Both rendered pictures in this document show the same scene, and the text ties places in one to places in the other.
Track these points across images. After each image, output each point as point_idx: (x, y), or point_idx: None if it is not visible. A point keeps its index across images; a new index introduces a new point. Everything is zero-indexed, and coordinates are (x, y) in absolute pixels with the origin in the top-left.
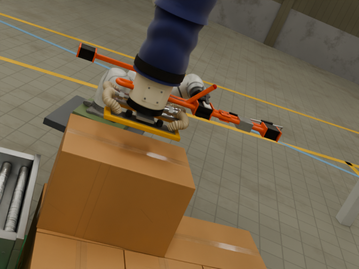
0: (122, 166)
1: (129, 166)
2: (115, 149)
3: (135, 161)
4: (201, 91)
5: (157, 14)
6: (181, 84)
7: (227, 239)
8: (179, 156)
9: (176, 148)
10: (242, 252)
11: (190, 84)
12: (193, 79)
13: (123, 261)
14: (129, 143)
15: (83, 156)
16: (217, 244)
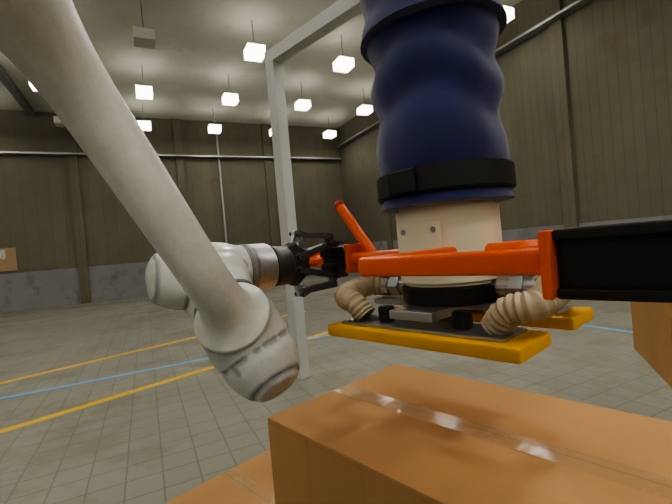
0: (526, 392)
1: (506, 391)
2: (510, 421)
3: (477, 397)
4: (297, 244)
5: (497, 40)
6: (246, 274)
7: (237, 502)
8: (327, 401)
9: (294, 417)
10: (251, 480)
11: (254, 255)
12: (231, 245)
13: None
14: (442, 434)
15: (632, 413)
16: (270, 502)
